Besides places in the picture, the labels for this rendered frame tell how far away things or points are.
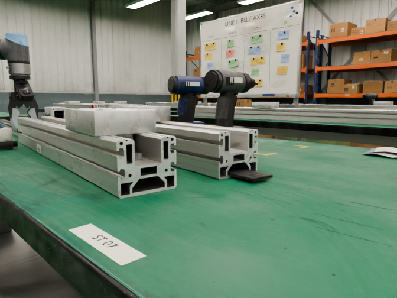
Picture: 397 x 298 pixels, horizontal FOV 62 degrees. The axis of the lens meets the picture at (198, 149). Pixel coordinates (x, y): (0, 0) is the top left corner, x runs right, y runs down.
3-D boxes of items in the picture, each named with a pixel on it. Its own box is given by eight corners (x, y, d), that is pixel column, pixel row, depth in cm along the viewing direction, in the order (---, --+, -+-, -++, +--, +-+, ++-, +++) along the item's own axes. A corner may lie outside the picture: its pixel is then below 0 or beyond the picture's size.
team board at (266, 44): (189, 166, 461) (189, 20, 432) (214, 162, 495) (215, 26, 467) (284, 187, 354) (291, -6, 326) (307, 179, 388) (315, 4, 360)
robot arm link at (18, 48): (10, 35, 127) (32, 35, 127) (12, 65, 129) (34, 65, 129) (-3, 31, 119) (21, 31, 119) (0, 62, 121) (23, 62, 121)
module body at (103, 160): (19, 142, 111) (16, 117, 109) (50, 140, 117) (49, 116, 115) (118, 198, 48) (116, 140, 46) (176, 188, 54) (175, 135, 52)
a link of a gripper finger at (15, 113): (15, 131, 129) (19, 108, 129) (17, 132, 125) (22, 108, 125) (6, 130, 128) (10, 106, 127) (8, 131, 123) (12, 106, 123)
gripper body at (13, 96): (30, 107, 133) (28, 77, 132) (35, 107, 127) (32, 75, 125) (9, 107, 129) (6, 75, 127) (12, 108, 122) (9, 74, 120)
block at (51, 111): (44, 122, 210) (42, 107, 208) (62, 121, 217) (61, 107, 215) (48, 123, 202) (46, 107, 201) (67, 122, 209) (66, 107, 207)
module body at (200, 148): (76, 138, 122) (75, 115, 121) (103, 136, 128) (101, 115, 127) (218, 180, 59) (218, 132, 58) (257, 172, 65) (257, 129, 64)
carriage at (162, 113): (108, 129, 96) (107, 105, 95) (142, 127, 102) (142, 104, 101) (133, 133, 83) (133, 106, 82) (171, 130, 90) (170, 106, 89)
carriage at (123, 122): (66, 143, 65) (64, 108, 64) (119, 139, 71) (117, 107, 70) (96, 154, 52) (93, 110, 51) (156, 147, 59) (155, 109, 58)
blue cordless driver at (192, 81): (166, 141, 114) (165, 76, 110) (217, 138, 122) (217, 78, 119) (175, 143, 107) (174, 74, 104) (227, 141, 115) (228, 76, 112)
